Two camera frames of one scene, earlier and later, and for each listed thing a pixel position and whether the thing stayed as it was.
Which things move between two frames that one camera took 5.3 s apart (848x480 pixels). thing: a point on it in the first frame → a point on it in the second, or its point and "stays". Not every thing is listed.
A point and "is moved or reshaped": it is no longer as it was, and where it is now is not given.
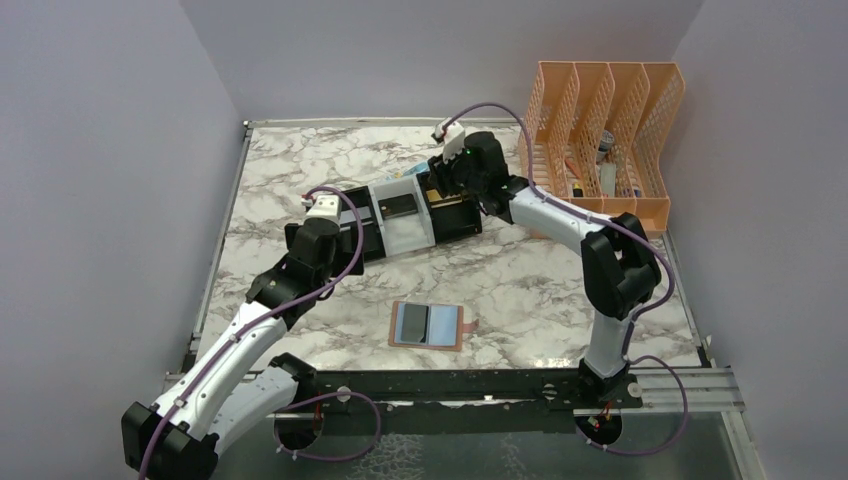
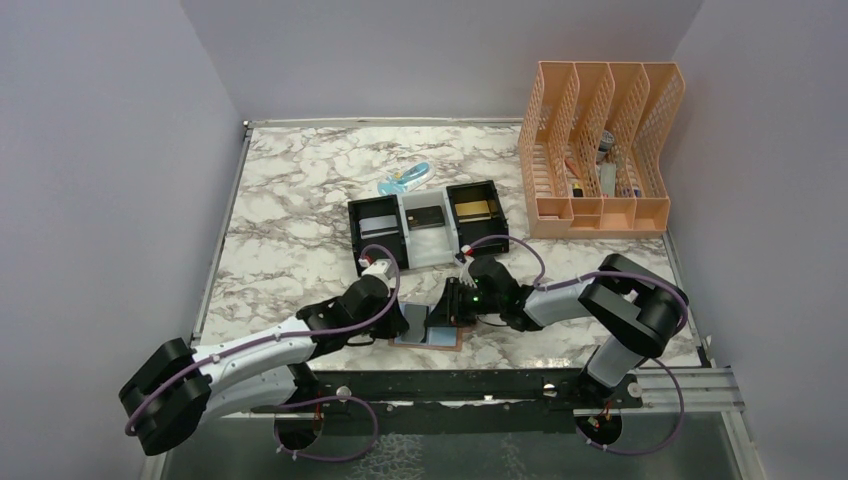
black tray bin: [373, 244] is moved or reshaped
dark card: [414, 323] stays
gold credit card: [433, 195] → [472, 211]
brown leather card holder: [428, 326] stays
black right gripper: [439, 171] → [448, 310]
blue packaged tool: [413, 170] stays
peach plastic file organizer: [595, 135] stays
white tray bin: [407, 232] → [429, 228]
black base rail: [332, 391] stays
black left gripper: [344, 255] → [392, 328]
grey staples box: [608, 179] stays
